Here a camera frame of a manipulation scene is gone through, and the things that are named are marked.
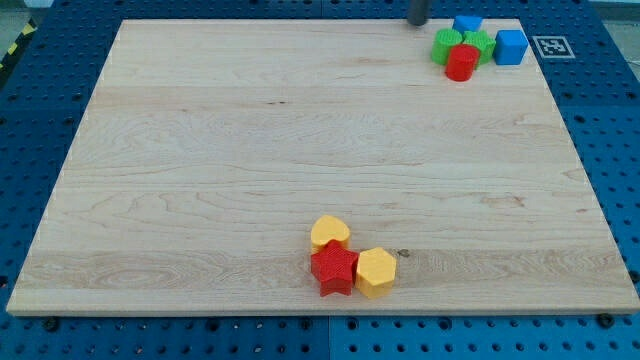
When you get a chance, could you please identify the yellow heart block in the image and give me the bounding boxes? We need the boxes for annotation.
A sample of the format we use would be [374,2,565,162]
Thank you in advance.
[310,215,351,254]

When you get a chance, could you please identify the green circle block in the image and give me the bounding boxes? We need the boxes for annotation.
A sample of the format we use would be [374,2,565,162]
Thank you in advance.
[431,28,463,65]

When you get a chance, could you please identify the red star block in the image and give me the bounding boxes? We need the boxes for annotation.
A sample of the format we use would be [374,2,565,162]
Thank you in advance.
[310,240,359,297]

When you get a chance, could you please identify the yellow hexagon block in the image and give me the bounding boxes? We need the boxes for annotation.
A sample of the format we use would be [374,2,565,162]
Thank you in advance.
[355,247,397,299]

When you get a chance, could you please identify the wooden board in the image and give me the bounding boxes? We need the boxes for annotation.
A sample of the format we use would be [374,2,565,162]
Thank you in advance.
[7,20,639,316]

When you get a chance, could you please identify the red cylinder block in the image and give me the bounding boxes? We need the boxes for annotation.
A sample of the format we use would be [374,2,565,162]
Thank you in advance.
[445,44,480,82]

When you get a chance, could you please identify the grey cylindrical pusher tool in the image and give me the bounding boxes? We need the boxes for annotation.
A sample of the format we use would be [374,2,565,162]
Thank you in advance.
[406,0,431,27]

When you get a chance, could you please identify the small blue block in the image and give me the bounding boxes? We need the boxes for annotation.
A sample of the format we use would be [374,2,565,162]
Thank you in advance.
[452,15,483,34]

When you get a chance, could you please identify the green star block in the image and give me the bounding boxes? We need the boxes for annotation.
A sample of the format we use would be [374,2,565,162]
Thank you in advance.
[463,30,497,67]

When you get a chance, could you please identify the blue cube block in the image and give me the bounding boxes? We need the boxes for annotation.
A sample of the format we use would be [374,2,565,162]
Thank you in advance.
[493,29,529,66]

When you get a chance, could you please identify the black white fiducial marker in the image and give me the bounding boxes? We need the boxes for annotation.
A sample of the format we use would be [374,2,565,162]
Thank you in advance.
[532,35,575,59]

